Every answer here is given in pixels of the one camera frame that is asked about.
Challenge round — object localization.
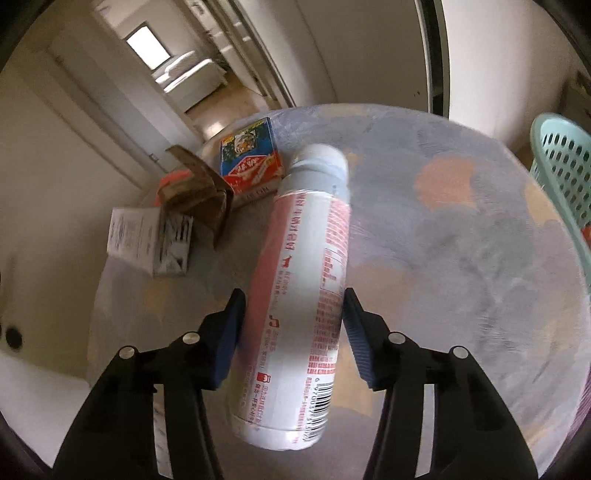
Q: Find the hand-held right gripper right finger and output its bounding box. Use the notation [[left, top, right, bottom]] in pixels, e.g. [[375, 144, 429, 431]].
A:
[[342, 287, 539, 480]]

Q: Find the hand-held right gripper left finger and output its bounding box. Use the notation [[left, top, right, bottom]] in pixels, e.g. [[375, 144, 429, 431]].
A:
[[53, 288, 247, 480]]

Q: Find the white and pink bottle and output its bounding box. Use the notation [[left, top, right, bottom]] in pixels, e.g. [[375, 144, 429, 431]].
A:
[[226, 143, 352, 450]]

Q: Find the light blue plastic basket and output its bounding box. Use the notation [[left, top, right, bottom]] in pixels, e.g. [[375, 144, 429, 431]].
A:
[[529, 113, 591, 273]]

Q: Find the white printed box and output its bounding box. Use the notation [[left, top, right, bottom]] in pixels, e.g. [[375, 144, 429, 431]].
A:
[[107, 208, 194, 278]]

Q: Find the brown cardboard box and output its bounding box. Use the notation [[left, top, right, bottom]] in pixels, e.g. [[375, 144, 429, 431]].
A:
[[157, 145, 234, 247]]

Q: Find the colourful blue red box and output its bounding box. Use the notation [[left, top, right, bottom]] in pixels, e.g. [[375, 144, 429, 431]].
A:
[[219, 117, 284, 204]]

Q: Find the white bed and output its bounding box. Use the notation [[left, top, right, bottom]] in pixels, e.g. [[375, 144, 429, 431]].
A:
[[154, 51, 228, 112]]

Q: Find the white wardrobe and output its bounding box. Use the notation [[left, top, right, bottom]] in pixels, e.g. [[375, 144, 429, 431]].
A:
[[434, 0, 583, 144]]

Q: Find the window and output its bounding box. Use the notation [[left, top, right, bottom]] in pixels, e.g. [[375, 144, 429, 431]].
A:
[[127, 25, 171, 70]]

